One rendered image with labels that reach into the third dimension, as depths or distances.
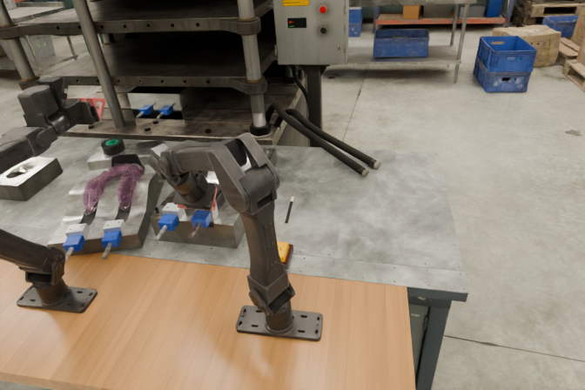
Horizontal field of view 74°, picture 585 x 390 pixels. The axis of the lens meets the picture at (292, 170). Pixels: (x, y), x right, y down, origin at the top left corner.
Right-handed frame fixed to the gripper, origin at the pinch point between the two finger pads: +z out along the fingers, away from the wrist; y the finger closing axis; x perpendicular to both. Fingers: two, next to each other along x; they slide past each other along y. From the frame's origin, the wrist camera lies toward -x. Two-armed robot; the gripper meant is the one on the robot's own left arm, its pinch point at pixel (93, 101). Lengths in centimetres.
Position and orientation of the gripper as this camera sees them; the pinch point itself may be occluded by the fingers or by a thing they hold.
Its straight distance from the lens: 128.7
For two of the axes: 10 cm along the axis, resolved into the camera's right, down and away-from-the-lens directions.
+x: 0.6, 8.6, 5.1
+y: -9.8, -0.4, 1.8
